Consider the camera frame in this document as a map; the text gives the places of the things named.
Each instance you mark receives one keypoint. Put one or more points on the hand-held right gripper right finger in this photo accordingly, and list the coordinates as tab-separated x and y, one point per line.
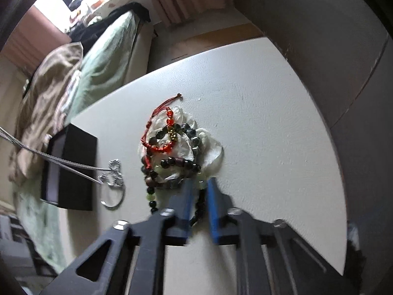
215	215

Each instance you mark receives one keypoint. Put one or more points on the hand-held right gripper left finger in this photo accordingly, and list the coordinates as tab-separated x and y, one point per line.
184	209

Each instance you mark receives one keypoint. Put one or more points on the black jewelry box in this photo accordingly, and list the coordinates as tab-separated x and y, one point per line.
76	175

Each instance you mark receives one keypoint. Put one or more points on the bed with beige blanket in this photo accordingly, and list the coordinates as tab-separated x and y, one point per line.
104	58

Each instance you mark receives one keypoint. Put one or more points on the beige blanket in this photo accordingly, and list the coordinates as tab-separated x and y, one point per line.
46	98

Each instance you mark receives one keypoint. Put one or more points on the black clothing pile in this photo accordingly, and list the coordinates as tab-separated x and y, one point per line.
135	9

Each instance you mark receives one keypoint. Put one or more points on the windowsill printed cloth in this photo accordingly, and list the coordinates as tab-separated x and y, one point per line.
119	1

